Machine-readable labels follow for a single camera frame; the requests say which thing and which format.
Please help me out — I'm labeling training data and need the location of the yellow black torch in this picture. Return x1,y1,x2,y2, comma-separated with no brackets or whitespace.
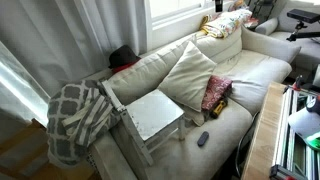
209,98,229,120

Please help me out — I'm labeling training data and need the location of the cream pillow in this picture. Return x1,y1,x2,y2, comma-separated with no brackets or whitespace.
157,40,218,128

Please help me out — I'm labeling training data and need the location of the red cloth under hat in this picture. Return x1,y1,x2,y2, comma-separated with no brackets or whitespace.
111,61,139,75

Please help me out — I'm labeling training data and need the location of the black hat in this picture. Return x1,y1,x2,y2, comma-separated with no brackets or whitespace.
107,44,142,70

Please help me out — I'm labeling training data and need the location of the red white patterned cushion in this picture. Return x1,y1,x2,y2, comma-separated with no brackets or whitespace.
201,75,234,112

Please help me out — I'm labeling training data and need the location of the black remote control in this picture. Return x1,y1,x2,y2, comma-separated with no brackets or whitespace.
196,130,210,148

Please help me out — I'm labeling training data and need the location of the beige fabric sofa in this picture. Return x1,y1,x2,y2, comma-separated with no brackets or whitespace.
88,24,303,180

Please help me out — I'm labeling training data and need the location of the white framed window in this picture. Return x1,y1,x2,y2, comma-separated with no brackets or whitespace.
144,0,234,51

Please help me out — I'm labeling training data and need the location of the floral blanket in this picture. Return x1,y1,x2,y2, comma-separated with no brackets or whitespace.
199,8,253,39

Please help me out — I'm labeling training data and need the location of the grey white patterned blanket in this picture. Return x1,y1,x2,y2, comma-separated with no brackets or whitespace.
45,79,122,167

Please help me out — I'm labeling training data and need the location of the light wooden table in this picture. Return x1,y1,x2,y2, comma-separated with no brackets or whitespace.
240,81,288,180

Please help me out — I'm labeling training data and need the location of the white curtain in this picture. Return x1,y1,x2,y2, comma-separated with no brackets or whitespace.
0,0,149,128

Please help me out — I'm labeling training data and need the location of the grey armchair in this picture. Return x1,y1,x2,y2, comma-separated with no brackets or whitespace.
254,0,320,73

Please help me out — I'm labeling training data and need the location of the black floor cable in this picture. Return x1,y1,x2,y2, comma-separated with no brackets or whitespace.
234,111,261,178

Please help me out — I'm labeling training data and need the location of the black camera on stand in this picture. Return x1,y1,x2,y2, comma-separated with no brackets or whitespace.
286,8,320,43

